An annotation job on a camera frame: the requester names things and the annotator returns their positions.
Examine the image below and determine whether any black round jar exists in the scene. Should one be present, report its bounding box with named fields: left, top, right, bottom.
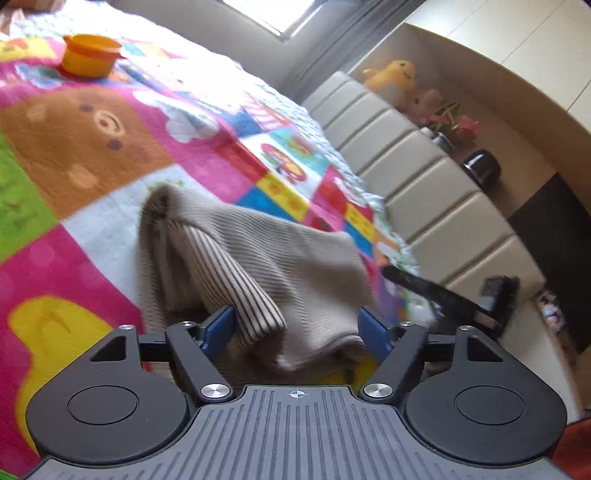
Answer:
left=461, top=148, right=503, bottom=190

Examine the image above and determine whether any grey curtain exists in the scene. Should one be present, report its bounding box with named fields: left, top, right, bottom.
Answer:
left=295, top=0, right=408, bottom=100

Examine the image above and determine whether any yellow duck plush toy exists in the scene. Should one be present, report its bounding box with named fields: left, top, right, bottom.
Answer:
left=362, top=59, right=419, bottom=110

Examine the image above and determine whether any cream wall cabinet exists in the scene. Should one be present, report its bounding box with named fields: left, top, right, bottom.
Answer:
left=401, top=0, right=591, bottom=182

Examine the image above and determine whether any dark panel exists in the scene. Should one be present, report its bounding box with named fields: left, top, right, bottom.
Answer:
left=509, top=174, right=591, bottom=357

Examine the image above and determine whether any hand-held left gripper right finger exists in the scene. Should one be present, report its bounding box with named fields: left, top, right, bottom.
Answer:
left=358, top=307, right=506, bottom=402

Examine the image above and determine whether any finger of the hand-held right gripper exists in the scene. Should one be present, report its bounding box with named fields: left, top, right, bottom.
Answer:
left=382, top=265, right=485, bottom=320

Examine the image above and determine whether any pink plush toy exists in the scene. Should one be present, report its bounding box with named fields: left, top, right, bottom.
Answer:
left=406, top=88, right=445, bottom=126

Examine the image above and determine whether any barred window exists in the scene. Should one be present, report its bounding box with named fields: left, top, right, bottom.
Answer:
left=217, top=0, right=325, bottom=40

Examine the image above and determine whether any beige padded headboard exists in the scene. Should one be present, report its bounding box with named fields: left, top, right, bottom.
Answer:
left=300, top=71, right=548, bottom=302

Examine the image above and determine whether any potted pink flower plant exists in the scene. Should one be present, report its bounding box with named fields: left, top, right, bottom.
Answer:
left=427, top=102, right=481, bottom=149

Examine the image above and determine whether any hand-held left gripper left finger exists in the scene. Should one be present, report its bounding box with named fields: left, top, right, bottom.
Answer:
left=90, top=305, right=236, bottom=402

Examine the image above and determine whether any orange lidded container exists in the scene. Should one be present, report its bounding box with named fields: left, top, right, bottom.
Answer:
left=58, top=34, right=125, bottom=78

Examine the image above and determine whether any colourful cartoon printed mat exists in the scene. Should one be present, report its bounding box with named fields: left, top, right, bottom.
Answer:
left=0, top=34, right=419, bottom=407

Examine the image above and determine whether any brown striped knit garment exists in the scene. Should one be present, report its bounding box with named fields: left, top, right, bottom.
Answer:
left=135, top=184, right=380, bottom=374

